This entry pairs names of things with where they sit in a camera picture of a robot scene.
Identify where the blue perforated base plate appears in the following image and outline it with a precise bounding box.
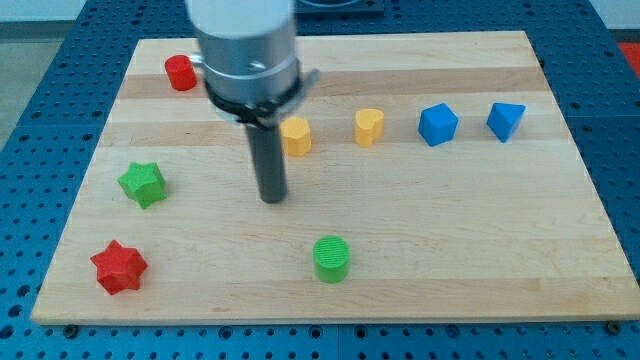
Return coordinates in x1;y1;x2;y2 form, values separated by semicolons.
1;1;639;359

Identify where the red star block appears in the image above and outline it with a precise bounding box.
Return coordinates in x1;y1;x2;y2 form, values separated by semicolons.
90;240;148;295

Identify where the blue cube block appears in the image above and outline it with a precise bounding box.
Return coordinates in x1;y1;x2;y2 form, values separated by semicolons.
418;103;459;146

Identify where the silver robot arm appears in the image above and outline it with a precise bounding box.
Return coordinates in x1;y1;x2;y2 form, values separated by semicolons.
185;0;318;203

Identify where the black clamp ring mount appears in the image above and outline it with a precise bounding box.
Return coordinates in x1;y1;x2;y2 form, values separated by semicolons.
189;54;320;128

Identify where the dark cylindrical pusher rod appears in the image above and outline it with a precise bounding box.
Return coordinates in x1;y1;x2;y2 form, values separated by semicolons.
246;124;288;204

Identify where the red cylinder block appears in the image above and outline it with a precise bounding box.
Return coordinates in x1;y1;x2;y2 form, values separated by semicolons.
164;55;198;91

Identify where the wooden board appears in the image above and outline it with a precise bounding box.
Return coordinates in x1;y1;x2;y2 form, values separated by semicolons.
31;31;639;326

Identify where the yellow hexagon block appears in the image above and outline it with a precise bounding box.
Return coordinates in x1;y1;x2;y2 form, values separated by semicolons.
280;117;312;157

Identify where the yellow heart block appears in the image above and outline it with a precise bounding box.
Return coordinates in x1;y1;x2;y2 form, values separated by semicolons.
354;108;385;148

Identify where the green star block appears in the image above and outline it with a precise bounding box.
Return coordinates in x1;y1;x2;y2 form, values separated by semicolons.
117;162;167;209

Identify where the blue triangle block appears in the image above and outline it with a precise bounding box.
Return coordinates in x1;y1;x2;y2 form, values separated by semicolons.
487;103;526;143

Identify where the green cylinder block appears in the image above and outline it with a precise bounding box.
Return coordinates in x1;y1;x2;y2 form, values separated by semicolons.
312;235;351;283

